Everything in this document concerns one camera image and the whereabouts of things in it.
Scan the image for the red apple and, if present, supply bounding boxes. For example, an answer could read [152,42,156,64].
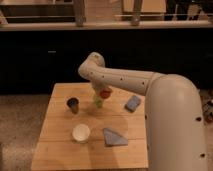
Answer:
[100,89,112,99]

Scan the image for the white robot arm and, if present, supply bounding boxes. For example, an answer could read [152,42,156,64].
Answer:
[78,52,208,171]

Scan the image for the green plastic cup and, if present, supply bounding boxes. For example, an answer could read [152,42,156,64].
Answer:
[93,96,103,108]

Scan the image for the dark metal cup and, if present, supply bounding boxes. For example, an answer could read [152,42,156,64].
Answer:
[67,97,79,114]

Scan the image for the white paper cup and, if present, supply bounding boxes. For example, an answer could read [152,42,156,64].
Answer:
[72,124,91,143]

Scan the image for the blue sponge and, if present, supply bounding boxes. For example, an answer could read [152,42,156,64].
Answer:
[125,95,141,112]

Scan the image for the blue triangular cloth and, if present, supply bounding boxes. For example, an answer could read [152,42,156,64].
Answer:
[103,128,128,147]

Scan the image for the wooden table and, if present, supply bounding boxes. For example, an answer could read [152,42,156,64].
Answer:
[31,83,148,171]

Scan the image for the wooden railing shelf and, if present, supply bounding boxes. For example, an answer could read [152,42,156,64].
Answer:
[0,0,213,31]

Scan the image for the items on floor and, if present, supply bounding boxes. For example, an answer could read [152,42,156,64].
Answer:
[203,99,213,123]

